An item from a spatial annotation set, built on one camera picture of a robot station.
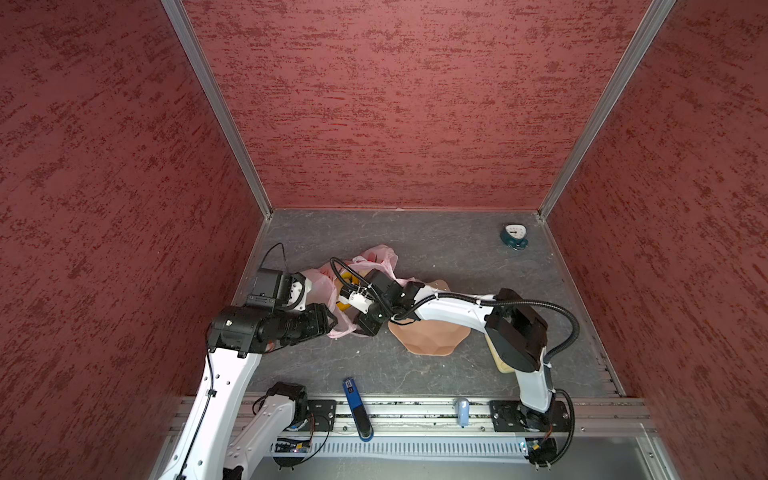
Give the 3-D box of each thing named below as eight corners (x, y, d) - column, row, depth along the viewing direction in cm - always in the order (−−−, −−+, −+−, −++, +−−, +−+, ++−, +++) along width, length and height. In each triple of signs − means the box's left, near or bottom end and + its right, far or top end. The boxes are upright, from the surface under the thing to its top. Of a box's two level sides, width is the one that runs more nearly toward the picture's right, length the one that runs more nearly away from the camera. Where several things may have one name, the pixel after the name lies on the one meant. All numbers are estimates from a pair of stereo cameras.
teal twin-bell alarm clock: (505, 252, 111) (509, 243, 107) (499, 232, 118) (503, 223, 114) (527, 252, 111) (532, 243, 107) (519, 232, 118) (524, 223, 114)
